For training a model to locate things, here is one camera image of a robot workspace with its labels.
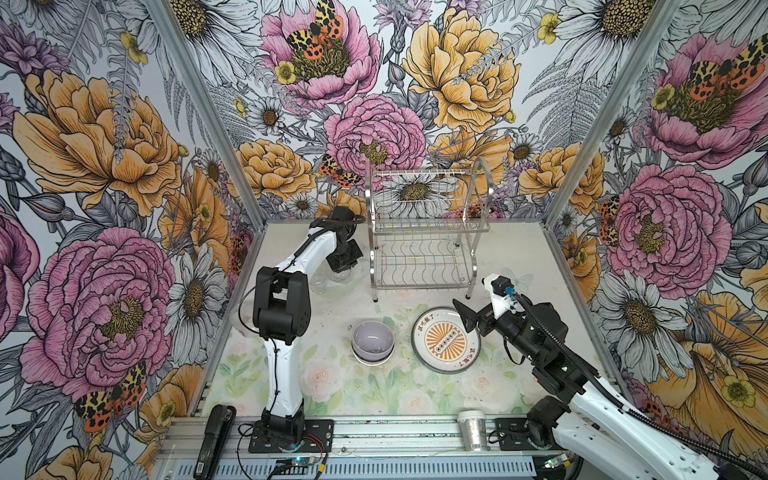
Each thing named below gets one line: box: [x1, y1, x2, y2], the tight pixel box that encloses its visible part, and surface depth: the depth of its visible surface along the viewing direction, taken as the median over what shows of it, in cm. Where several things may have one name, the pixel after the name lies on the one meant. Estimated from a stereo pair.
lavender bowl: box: [352, 320, 395, 361], surface depth 87 cm
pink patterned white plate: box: [412, 307, 481, 373], surface depth 89 cm
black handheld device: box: [193, 404, 236, 480], surface depth 72 cm
